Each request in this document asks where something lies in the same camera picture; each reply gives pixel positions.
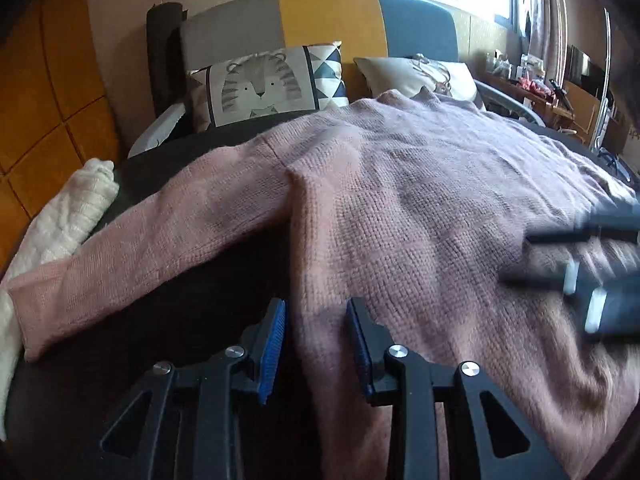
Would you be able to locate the grey sofa armrest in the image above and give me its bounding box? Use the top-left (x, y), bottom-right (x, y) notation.
top-left (471, 79), bottom-right (547, 128)

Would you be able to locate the cluttered wooden desk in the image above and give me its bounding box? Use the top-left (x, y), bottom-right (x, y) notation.
top-left (482, 50), bottom-right (628, 153)

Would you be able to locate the pink knit sweater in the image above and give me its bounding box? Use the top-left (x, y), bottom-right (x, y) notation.
top-left (6, 87), bottom-right (640, 480)

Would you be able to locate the blue patterned object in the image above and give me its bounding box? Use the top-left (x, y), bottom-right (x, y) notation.
top-left (594, 147), bottom-right (635, 184)

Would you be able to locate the silver metal rack tube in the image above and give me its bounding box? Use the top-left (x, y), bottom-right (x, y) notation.
top-left (589, 7), bottom-right (615, 153)

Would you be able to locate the white knit cloth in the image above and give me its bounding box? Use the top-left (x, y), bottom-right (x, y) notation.
top-left (0, 158), bottom-right (121, 441)

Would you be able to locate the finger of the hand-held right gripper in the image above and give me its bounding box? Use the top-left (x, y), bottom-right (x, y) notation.
top-left (526, 202), bottom-right (640, 247)
top-left (500, 259), bottom-right (640, 343)

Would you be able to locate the black screen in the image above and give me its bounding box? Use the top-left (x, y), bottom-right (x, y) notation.
top-left (566, 44), bottom-right (607, 97)

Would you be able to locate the grey yellow blue sofa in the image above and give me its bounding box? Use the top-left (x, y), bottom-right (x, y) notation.
top-left (179, 0), bottom-right (460, 111)

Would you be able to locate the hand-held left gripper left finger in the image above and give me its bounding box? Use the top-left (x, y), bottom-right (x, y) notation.
top-left (75, 297), bottom-right (288, 480)

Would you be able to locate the white sofa armrest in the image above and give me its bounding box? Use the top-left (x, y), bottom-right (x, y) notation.
top-left (126, 104), bottom-right (187, 159)

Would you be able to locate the black chair back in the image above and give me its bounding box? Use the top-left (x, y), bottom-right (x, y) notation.
top-left (146, 2), bottom-right (187, 118)

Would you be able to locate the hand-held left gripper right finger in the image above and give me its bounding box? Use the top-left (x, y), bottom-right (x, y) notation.
top-left (345, 297), bottom-right (568, 480)

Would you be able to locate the pink curtain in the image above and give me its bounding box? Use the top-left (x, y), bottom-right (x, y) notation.
top-left (514, 0), bottom-right (572, 81)

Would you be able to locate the tiger print cushion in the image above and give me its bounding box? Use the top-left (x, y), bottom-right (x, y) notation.
top-left (186, 41), bottom-right (350, 134)

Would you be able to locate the cream embroidered cushion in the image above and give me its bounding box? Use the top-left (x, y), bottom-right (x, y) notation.
top-left (354, 54), bottom-right (480, 106)

